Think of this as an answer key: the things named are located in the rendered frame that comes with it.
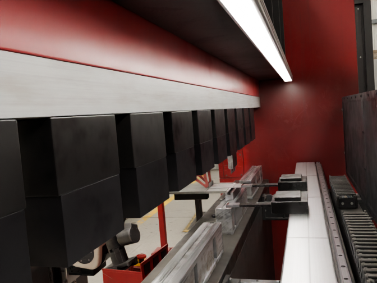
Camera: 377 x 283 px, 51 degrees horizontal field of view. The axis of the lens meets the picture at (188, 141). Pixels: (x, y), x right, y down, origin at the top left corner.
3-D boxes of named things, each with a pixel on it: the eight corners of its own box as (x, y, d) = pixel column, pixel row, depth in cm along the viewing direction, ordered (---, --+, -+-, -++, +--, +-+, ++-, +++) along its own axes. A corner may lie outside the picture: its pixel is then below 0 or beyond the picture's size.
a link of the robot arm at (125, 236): (117, 217, 147) (101, 213, 141) (141, 210, 142) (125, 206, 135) (119, 250, 143) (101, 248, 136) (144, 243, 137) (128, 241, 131)
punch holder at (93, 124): (74, 228, 60) (63, 118, 59) (125, 228, 57) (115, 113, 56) (1, 266, 45) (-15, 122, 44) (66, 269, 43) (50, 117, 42)
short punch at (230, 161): (233, 170, 169) (231, 147, 169) (237, 169, 169) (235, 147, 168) (228, 174, 160) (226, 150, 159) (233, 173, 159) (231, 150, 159)
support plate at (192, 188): (176, 186, 181) (176, 183, 181) (234, 184, 174) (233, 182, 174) (163, 194, 164) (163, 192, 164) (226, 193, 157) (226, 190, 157)
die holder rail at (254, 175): (252, 181, 243) (251, 165, 242) (262, 180, 241) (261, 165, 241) (240, 199, 195) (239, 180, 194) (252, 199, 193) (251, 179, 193)
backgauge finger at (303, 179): (244, 186, 170) (243, 174, 170) (307, 185, 163) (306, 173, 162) (239, 192, 159) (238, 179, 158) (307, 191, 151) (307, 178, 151)
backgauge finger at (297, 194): (230, 205, 138) (229, 191, 138) (308, 204, 131) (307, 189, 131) (223, 214, 127) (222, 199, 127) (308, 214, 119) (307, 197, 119)
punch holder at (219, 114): (203, 159, 136) (199, 110, 135) (228, 158, 134) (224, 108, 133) (191, 165, 122) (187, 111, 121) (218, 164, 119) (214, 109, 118)
